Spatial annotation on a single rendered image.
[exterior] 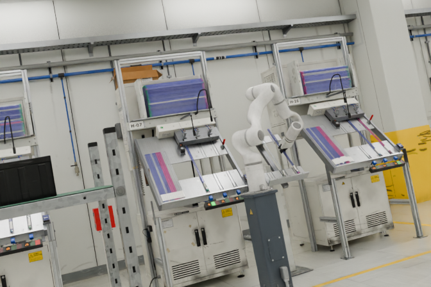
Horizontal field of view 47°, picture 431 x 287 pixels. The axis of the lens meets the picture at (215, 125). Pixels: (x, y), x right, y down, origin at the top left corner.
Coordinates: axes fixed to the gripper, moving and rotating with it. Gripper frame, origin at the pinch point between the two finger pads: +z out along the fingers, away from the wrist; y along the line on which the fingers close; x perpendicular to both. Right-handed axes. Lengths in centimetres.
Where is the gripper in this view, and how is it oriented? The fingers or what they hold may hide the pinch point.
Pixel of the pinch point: (282, 150)
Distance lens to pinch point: 395.5
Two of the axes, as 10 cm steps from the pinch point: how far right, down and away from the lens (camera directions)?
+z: -2.3, 6.2, 7.5
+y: -9.1, 1.4, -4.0
